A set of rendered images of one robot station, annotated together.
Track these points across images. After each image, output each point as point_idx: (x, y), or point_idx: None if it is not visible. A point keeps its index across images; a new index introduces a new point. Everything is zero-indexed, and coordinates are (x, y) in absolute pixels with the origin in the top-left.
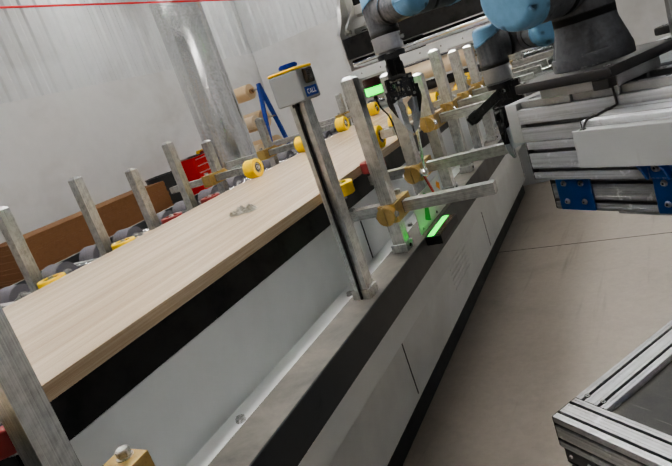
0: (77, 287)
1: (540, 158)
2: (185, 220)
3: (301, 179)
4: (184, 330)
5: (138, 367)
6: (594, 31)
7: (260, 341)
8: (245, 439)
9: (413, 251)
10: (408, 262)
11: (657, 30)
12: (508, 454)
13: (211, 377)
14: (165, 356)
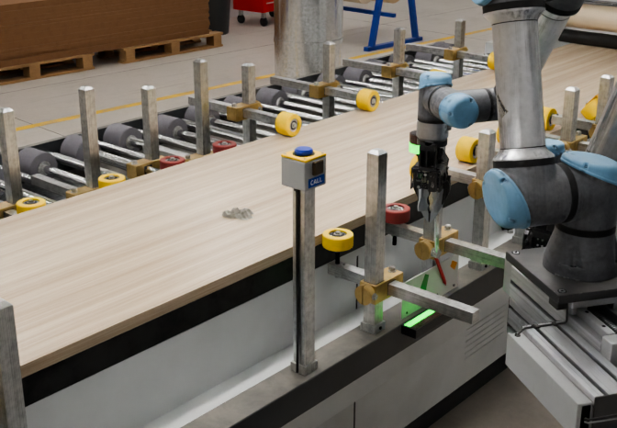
0: (53, 241)
1: (514, 319)
2: (182, 181)
3: (320, 187)
4: (129, 347)
5: (82, 369)
6: (577, 249)
7: (193, 369)
8: None
9: (377, 337)
10: (364, 348)
11: None
12: None
13: (137, 390)
14: (106, 365)
